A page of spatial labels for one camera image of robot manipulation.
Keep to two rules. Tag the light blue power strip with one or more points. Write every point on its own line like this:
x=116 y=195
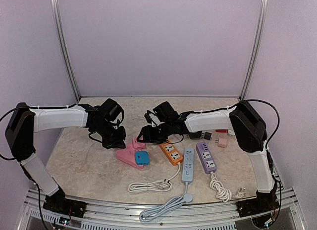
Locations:
x=188 y=166

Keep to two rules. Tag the left aluminium corner post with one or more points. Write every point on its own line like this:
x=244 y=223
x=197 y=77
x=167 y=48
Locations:
x=63 y=49

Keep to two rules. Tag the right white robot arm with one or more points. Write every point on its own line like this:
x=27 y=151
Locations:
x=247 y=125

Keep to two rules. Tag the dark grey charger plug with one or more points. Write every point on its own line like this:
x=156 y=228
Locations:
x=207 y=135

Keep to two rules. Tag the purple power strip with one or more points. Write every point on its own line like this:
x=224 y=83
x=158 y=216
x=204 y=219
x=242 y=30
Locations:
x=206 y=158

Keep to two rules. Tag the pale pink charger plug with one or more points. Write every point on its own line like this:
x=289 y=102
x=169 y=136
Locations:
x=221 y=142

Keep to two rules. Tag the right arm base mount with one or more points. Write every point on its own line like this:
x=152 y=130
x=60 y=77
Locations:
x=262 y=203

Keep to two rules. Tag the white charger plug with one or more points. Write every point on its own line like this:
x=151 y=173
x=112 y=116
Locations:
x=231 y=133

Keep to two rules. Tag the aluminium front rail frame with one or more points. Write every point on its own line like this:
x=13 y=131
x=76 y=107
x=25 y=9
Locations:
x=178 y=212

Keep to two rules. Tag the blue charger plug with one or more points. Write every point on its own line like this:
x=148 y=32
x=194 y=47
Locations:
x=142 y=158

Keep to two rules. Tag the red cube socket adapter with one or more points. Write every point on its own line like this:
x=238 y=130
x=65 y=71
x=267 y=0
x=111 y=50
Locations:
x=221 y=131

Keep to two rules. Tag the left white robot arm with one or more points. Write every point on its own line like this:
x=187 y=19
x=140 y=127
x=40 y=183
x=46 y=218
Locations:
x=27 y=120

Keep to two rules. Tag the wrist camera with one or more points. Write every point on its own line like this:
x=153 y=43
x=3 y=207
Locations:
x=163 y=113
x=112 y=111

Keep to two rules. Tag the right aluminium corner post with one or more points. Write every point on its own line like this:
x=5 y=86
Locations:
x=255 y=48

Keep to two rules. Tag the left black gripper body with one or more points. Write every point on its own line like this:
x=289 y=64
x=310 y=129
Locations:
x=107 y=129

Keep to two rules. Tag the dark green cube adapter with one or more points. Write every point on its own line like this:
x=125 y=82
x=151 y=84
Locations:
x=195 y=135

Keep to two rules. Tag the aluminium corner post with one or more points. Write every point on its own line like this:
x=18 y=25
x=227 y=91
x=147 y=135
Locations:
x=63 y=49
x=255 y=48

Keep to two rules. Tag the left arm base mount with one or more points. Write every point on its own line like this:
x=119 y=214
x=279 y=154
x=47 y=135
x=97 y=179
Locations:
x=58 y=203

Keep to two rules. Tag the pink triangular power socket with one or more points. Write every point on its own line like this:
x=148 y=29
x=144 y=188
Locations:
x=127 y=156

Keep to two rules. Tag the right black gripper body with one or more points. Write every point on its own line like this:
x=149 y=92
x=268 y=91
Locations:
x=150 y=133

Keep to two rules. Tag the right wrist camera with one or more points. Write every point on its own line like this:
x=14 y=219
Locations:
x=163 y=113

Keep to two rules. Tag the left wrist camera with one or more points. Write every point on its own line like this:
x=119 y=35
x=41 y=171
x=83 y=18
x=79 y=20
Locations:
x=112 y=111

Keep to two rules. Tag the orange power strip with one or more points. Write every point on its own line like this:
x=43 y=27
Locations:
x=171 y=152

